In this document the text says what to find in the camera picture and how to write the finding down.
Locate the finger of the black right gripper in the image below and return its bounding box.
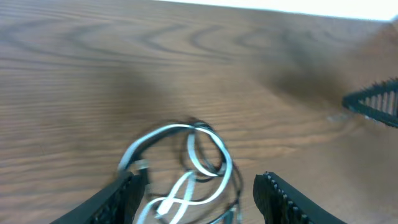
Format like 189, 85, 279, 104
341, 78, 397, 128

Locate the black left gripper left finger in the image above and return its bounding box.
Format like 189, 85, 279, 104
51, 172, 146, 224

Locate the white usb cable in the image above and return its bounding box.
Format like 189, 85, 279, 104
117, 123, 234, 224

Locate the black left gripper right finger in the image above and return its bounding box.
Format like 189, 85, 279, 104
253, 172, 346, 224

